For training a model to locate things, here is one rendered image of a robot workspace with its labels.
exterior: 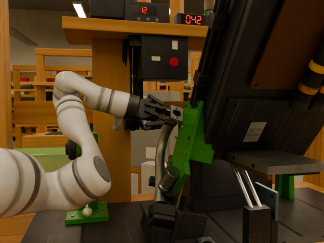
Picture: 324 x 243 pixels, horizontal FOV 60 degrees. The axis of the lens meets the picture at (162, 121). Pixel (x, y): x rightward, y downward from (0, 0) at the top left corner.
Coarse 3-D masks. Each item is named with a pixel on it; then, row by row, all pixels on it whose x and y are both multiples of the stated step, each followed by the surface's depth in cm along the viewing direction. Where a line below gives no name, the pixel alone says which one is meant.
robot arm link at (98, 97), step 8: (64, 72) 75; (72, 72) 77; (56, 80) 74; (64, 80) 74; (72, 80) 74; (80, 80) 76; (88, 80) 79; (56, 88) 75; (64, 88) 74; (72, 88) 74; (80, 88) 75; (88, 88) 76; (96, 88) 78; (104, 88) 79; (88, 96) 76; (96, 96) 77; (104, 96) 77; (88, 104) 78; (96, 104) 77; (104, 104) 78
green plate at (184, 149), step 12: (192, 108) 78; (192, 120) 76; (180, 132) 83; (192, 132) 74; (180, 144) 80; (192, 144) 74; (204, 144) 76; (180, 156) 78; (192, 156) 75; (204, 156) 76
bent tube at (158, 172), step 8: (176, 112) 86; (176, 120) 82; (168, 128) 87; (160, 136) 90; (168, 136) 90; (160, 144) 90; (160, 152) 89; (160, 160) 87; (160, 168) 85; (160, 176) 82; (160, 192) 78; (160, 200) 77
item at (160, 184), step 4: (168, 168) 73; (172, 168) 74; (176, 168) 74; (168, 172) 73; (172, 172) 73; (176, 172) 74; (164, 176) 75; (168, 176) 73; (172, 176) 72; (176, 176) 72; (164, 180) 75; (168, 180) 74; (172, 180) 73; (160, 184) 77; (164, 184) 75; (168, 184) 75; (172, 184) 75; (160, 188) 76; (164, 188) 76; (168, 188) 76; (164, 192) 77
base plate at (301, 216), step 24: (312, 192) 115; (48, 216) 90; (120, 216) 90; (216, 216) 90; (240, 216) 90; (288, 216) 90; (312, 216) 90; (24, 240) 75; (48, 240) 75; (72, 240) 75; (96, 240) 75; (120, 240) 75; (144, 240) 75; (192, 240) 75; (216, 240) 75; (240, 240) 75; (288, 240) 75; (312, 240) 75
